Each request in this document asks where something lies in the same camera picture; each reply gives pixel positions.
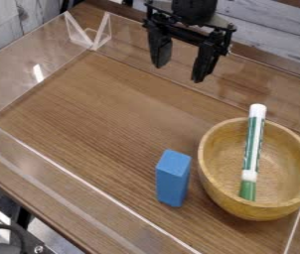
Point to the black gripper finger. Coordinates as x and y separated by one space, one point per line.
160 46
206 62

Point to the clear acrylic barrier wall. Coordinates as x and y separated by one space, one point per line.
88 119

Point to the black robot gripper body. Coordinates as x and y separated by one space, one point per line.
192 21

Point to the blue rectangular block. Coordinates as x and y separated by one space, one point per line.
172 177

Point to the clear acrylic corner bracket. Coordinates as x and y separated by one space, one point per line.
89 38

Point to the black metal bracket with bolt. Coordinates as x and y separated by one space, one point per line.
34 244

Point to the green and white marker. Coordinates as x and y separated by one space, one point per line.
255 130

